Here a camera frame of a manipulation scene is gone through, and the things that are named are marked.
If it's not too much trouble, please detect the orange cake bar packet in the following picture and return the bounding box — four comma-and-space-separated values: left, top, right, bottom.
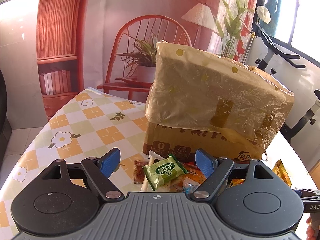
169, 162, 206, 192

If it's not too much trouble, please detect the green small snack packet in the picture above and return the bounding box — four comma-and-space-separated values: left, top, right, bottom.
149, 154, 188, 191

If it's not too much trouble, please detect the clear red-brown snack packet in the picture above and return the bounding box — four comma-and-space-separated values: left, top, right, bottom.
133, 160, 149, 184

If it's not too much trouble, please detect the gold foil snack packet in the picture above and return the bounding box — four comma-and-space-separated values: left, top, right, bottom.
272, 159, 292, 187

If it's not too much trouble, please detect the person's right hand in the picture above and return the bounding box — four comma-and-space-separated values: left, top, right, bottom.
306, 216, 319, 240

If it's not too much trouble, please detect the checkered floral tablecloth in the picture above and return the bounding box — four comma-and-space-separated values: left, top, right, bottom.
1, 88, 146, 239

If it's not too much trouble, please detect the cardboard box with plastic liner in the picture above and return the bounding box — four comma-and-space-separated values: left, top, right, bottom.
143, 42, 295, 162

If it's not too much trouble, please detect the black exercise bike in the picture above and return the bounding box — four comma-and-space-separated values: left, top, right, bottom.
251, 22, 320, 143

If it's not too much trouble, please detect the front-load washing machine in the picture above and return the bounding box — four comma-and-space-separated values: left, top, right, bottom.
0, 71, 12, 165

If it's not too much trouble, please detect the printed room backdrop cloth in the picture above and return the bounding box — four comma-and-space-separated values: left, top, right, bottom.
36, 0, 258, 118

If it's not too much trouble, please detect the white cap on bike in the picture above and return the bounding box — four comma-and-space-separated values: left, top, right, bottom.
256, 5, 271, 24

